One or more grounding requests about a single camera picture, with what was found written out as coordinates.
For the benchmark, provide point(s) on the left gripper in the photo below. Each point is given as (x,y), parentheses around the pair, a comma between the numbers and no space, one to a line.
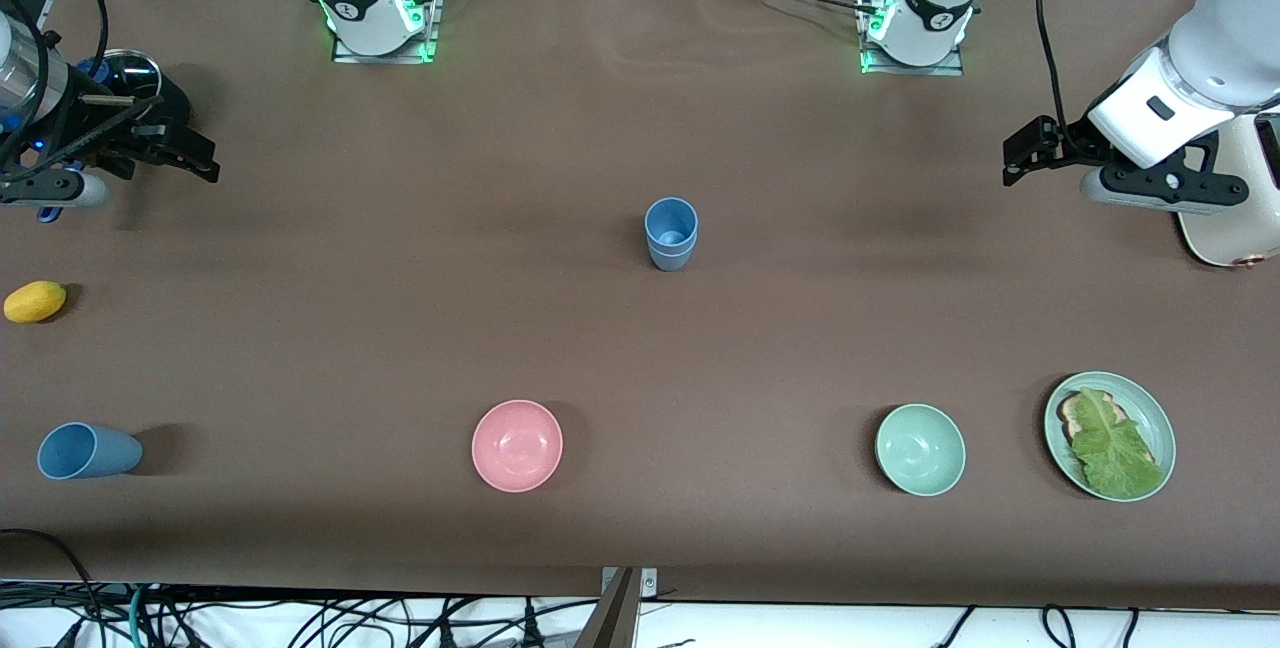
(1062,146)

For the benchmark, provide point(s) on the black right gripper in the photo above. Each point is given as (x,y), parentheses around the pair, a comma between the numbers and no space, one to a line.
(133,121)

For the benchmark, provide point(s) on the blue cup with paper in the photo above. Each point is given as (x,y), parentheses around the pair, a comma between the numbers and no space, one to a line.
(671,262)

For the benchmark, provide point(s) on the black pot with glass lid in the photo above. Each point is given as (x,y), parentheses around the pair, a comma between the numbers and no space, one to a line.
(135,76)

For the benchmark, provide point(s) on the cream toaster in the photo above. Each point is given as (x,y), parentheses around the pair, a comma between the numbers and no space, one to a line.
(1230,238)

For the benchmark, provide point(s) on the yellow lemon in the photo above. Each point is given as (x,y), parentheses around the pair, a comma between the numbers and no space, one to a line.
(35,302)

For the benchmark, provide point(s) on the toast slice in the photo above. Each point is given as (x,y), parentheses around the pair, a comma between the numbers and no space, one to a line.
(1070,418)

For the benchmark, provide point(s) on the light green plate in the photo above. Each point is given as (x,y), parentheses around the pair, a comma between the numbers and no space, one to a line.
(1160,428)

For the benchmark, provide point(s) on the green lettuce leaf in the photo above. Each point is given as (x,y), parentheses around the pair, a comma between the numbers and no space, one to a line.
(1115,448)

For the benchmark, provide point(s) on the light green bowl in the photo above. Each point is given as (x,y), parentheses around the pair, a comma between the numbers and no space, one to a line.
(920,450)

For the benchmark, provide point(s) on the pink bowl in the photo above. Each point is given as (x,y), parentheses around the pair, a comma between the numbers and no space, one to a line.
(517,446)

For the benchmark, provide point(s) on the brown table cover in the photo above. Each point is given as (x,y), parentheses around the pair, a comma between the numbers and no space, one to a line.
(640,358)

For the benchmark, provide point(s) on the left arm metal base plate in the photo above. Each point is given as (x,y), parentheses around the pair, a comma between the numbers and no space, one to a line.
(870,63)

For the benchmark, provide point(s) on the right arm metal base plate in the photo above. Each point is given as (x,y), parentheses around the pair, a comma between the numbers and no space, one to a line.
(428,28)

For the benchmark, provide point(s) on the metal bracket with dark beam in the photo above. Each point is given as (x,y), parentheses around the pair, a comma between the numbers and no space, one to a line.
(620,618)

